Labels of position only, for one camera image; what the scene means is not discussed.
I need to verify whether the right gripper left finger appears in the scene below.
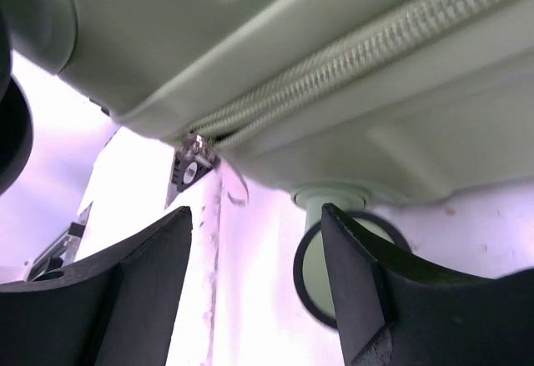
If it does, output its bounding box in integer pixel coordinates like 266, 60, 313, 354
1, 207, 193, 365

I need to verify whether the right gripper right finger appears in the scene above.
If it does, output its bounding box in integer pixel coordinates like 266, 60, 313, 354
321, 203, 533, 365

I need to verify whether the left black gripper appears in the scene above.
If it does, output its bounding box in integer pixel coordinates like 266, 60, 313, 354
1, 13, 33, 194

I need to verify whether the green suitcase blue lining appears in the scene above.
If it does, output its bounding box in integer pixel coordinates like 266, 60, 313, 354
0, 0, 534, 329

